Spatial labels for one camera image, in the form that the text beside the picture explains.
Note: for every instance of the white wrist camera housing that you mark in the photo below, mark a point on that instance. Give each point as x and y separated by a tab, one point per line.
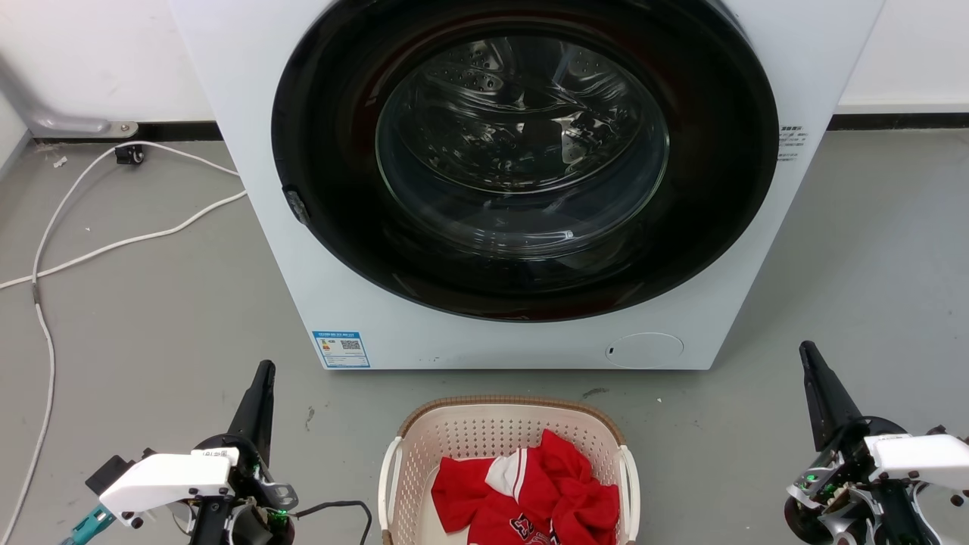
163	478
920	456

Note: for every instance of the white front-load washing machine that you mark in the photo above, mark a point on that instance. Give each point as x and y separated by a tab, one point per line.
469	344

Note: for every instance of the small printed text label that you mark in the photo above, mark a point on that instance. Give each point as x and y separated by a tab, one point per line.
792	143

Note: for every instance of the small black floor plug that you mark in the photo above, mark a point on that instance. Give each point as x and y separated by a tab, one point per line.
129	154

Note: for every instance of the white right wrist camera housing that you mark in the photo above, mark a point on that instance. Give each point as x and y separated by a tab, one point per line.
920	456

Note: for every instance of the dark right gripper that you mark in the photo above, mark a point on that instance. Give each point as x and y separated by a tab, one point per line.
848	492

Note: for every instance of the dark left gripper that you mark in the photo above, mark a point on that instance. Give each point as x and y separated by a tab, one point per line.
253	484

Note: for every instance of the round black washer door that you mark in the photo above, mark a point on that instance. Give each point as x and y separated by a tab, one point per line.
325	151

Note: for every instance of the cream perforated laundry basket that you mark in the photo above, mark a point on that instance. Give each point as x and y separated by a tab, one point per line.
469	435

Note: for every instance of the round white filter cover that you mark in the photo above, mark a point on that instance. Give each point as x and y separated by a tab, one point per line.
645	350

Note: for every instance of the blue energy label sticker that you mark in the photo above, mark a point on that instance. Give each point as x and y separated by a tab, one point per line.
341	349

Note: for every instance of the red and white garment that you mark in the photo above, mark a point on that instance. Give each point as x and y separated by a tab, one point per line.
560	492

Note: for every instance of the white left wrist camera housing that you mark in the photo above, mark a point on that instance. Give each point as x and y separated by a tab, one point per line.
163	478

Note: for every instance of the grey wall pipe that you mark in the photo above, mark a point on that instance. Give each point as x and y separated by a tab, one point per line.
45	121

